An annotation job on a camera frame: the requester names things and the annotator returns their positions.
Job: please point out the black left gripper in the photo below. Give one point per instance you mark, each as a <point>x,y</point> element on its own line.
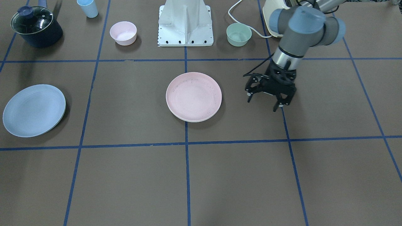
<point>255,85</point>

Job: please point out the pink plate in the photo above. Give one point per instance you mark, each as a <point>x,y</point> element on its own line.
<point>193,92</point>

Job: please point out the blue plate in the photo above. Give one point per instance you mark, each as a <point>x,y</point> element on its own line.
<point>34,110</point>

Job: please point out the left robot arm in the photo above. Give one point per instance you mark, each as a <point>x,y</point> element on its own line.
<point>299,27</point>

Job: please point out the cream plate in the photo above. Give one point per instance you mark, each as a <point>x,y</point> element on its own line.
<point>193,116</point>

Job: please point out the green bowl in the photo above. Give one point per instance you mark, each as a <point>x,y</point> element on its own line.
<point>238,34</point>

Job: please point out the cream toaster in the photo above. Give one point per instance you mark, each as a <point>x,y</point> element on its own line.
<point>271,12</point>

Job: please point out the pink bowl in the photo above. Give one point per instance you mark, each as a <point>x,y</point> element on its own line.
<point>124,33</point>

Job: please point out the light blue cup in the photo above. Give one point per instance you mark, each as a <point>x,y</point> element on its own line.
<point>88,7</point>

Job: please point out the dark blue pot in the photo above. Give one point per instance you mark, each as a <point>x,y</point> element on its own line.
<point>37,25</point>

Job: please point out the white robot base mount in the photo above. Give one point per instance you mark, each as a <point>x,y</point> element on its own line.
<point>185,23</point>

